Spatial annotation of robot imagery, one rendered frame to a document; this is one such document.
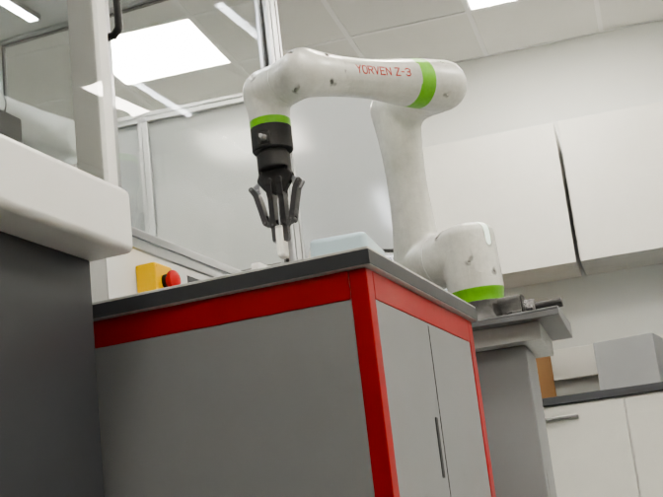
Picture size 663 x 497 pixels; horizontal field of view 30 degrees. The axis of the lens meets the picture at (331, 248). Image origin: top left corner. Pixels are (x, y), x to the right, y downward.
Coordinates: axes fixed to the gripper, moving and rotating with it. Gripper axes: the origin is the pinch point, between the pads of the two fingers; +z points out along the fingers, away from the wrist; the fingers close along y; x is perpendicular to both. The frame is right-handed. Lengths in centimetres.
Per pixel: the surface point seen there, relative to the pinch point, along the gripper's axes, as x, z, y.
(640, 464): 299, 43, 27
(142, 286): -33.7, 12.6, -16.1
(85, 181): -90, 10, 8
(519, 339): 21, 26, 44
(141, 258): -30.7, 6.1, -17.6
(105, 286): -44.1, 13.9, -18.2
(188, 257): -9.9, 2.0, -17.8
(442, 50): 343, -180, -44
